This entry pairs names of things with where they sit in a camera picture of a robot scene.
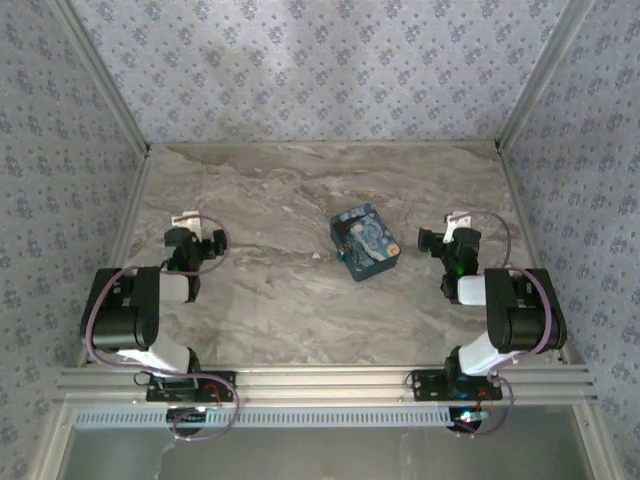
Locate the blue starry night print box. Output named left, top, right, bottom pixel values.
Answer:
left=328, top=202, right=402, bottom=283

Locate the small black circuit board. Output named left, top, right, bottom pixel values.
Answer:
left=166, top=406, right=212, bottom=427
left=448, top=407, right=492, bottom=433

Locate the aluminium side rail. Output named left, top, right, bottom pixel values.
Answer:
left=497, top=149, right=574, bottom=365
left=74, top=152, right=154, bottom=369

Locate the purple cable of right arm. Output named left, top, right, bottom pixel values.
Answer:
left=452, top=210, right=569, bottom=439

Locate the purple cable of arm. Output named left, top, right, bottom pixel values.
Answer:
left=82, top=213, right=242, bottom=442
left=452, top=210, right=569, bottom=439

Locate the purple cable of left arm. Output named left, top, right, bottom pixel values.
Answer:
left=82, top=213, right=242, bottom=442

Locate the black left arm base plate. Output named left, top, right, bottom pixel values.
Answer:
left=145, top=370, right=238, bottom=403

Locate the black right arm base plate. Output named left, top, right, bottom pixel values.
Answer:
left=410, top=369, right=503, bottom=403

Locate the aluminium front rail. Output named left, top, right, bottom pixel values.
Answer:
left=54, top=363, right=599, bottom=406

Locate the aluminium corner post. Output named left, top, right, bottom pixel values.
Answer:
left=52, top=0, right=152, bottom=157
left=493, top=0, right=597, bottom=152

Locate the grey slotted cable duct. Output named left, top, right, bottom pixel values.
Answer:
left=72, top=406, right=452, bottom=430

